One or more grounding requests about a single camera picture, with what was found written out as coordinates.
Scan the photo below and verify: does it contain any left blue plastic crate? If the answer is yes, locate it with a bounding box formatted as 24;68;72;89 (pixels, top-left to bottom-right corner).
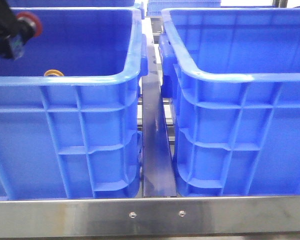
0;7;148;201

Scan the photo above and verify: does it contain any yellow mushroom push button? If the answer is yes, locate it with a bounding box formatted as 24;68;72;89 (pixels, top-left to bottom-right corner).
44;69;64;77

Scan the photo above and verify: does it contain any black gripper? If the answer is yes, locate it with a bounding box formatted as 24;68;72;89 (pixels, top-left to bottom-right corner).
0;0;17;59

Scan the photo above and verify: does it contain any blue plastic crate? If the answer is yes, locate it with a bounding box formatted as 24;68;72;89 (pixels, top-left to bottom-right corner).
0;7;148;201
160;7;300;197

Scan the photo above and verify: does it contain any right blue plastic crate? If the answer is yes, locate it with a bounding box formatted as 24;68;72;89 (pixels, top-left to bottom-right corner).
160;7;300;197

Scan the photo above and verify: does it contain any far left blue crate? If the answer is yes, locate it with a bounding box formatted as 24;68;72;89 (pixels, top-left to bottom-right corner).
7;0;144;13

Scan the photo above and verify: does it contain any far right blue crate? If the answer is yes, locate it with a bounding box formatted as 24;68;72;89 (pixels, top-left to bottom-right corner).
146;0;221;17

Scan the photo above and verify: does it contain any red mushroom push button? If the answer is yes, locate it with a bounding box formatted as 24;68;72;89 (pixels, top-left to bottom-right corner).
9;11;44;60

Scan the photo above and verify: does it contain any stainless steel front rail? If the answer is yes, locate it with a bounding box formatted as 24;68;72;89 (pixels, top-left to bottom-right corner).
0;196;300;238

